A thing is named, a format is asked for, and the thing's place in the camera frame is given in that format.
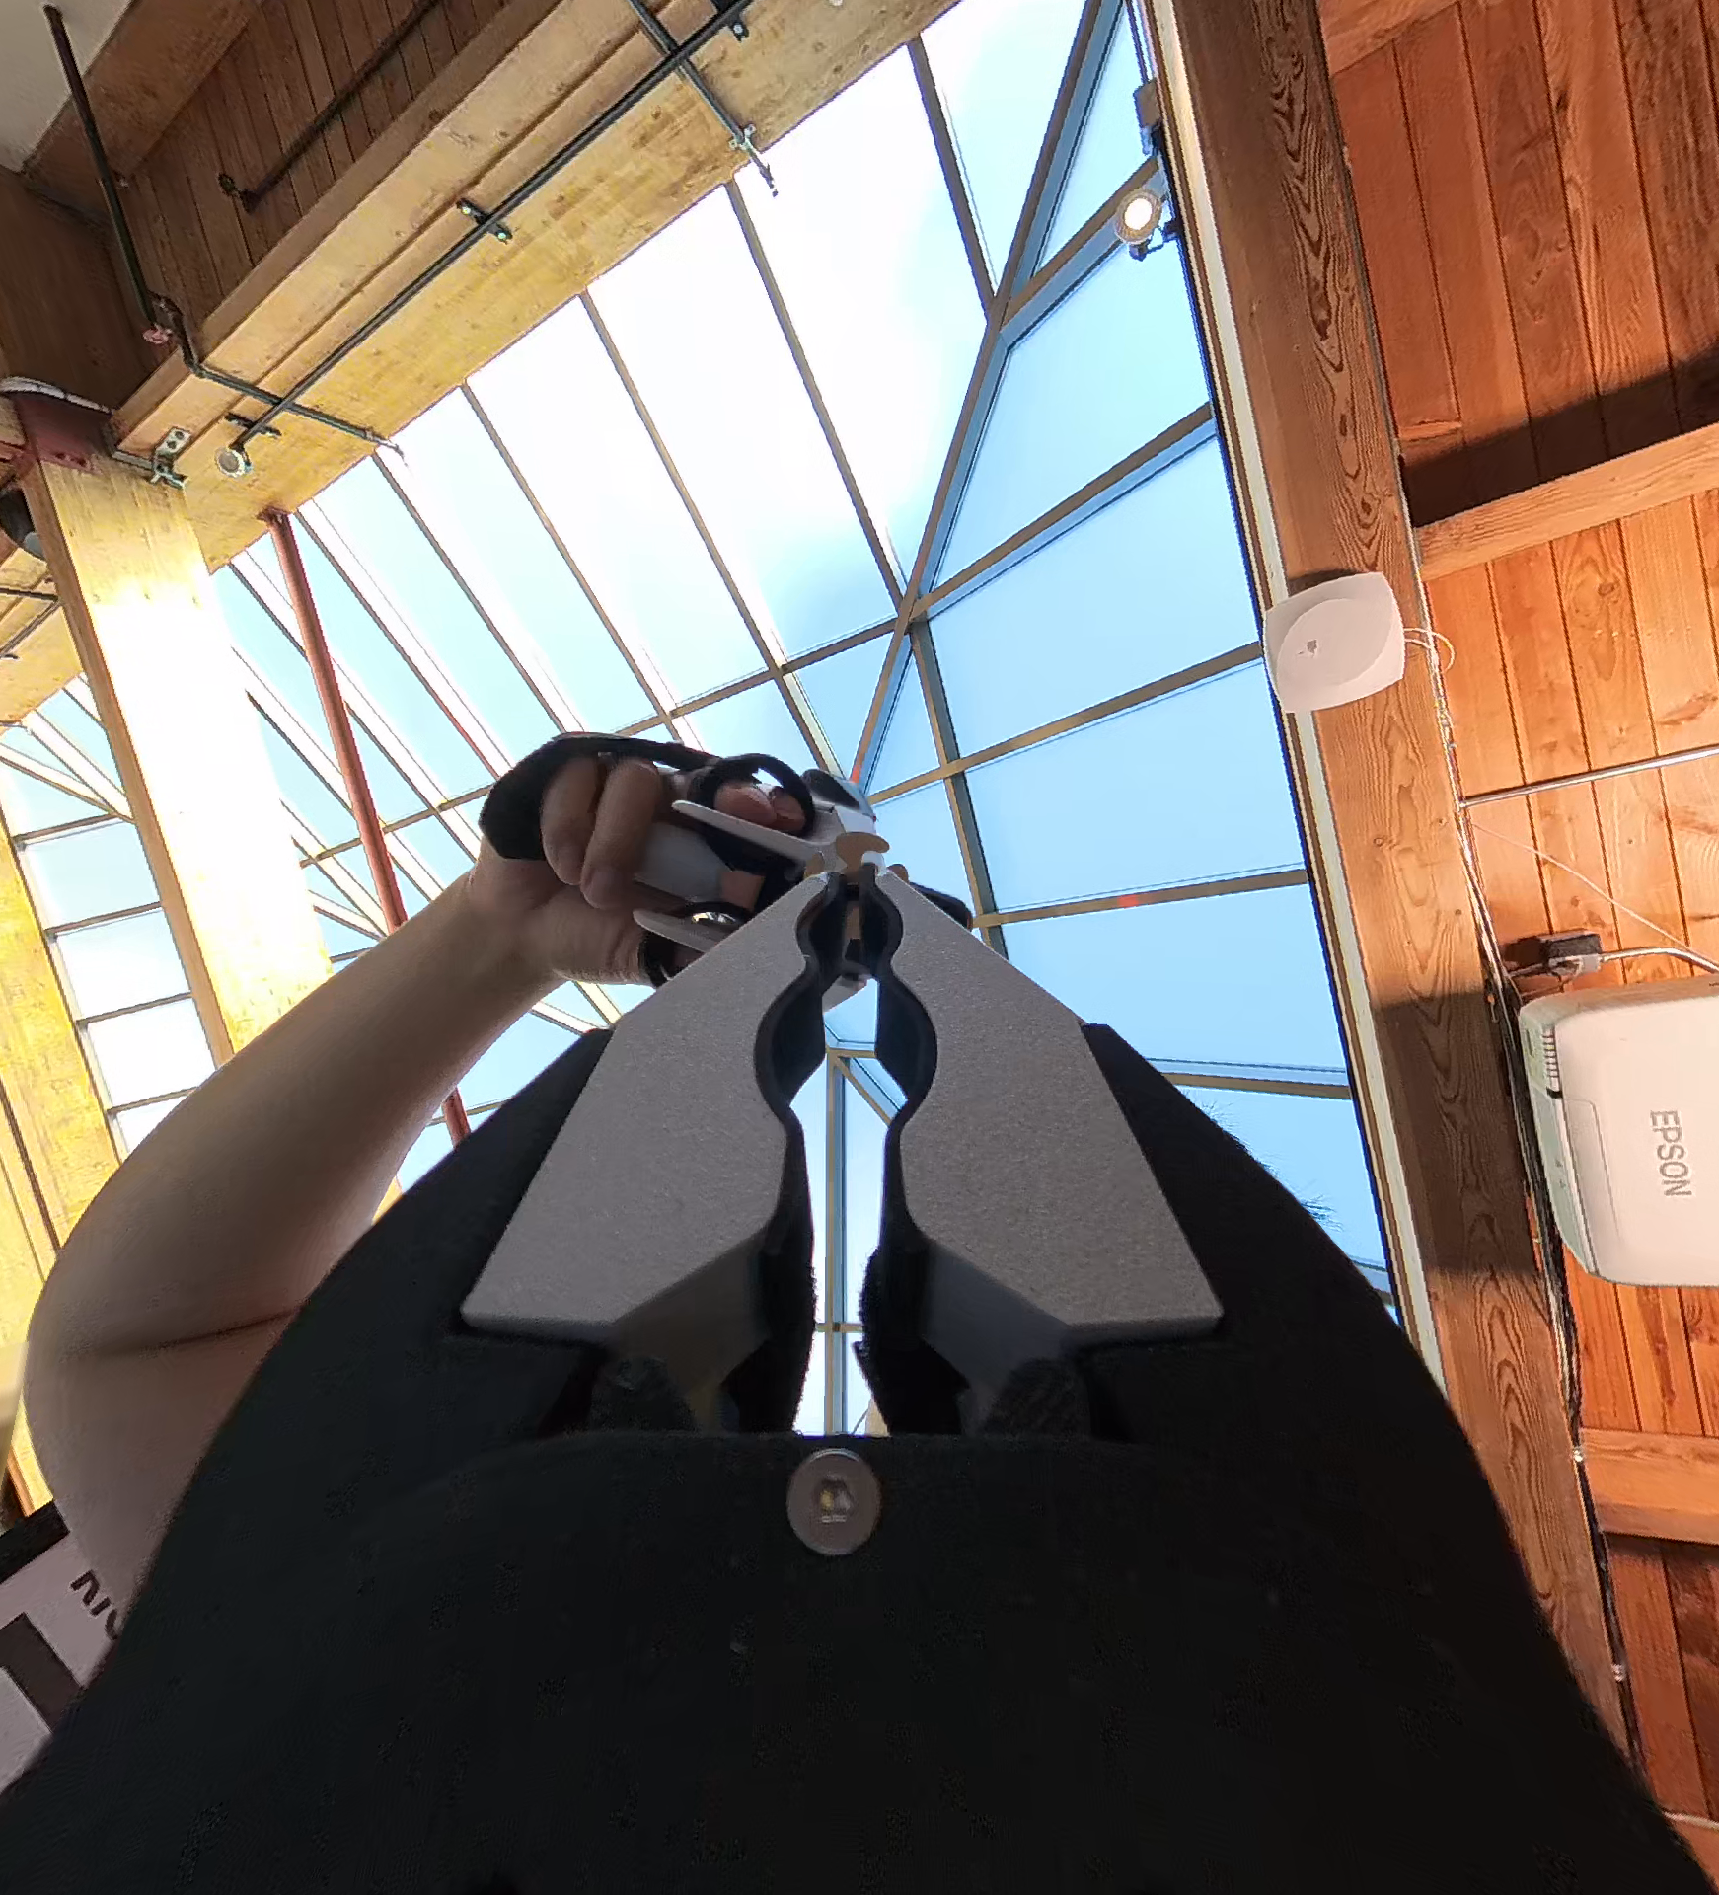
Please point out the person's right hand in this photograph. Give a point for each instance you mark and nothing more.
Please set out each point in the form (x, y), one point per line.
(578, 874)

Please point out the white square ceiling device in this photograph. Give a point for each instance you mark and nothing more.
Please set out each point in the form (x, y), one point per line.
(1333, 641)

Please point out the black white printed tag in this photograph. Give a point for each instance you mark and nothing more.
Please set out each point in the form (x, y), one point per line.
(0, 1674)

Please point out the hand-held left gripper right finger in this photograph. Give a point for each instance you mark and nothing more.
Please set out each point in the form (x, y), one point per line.
(1065, 1185)

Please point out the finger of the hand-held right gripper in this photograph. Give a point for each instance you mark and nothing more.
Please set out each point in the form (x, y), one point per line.
(756, 843)
(681, 930)

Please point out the red steel bracket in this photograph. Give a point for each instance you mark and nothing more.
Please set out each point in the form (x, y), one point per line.
(57, 431)

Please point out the small wooden model part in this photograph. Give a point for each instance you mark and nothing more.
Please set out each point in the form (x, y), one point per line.
(859, 859)

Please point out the white ceiling projector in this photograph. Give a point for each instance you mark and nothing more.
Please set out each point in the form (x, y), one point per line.
(1687, 1134)

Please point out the red steel post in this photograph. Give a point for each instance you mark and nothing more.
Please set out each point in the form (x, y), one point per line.
(356, 801)

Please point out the person's right forearm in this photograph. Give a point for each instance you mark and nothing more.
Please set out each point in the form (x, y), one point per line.
(237, 1156)

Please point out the long black ceiling pipe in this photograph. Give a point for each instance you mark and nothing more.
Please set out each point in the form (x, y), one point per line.
(503, 215)

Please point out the short black ceiling rod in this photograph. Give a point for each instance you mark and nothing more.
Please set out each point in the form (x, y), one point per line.
(326, 104)

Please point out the small round ceiling spotlight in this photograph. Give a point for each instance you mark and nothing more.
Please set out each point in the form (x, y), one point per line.
(231, 461)

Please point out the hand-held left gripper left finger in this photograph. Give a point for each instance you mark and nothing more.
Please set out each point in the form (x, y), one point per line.
(622, 1185)

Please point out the bent black ceiling pipe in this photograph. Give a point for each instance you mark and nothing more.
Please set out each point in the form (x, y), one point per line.
(119, 209)

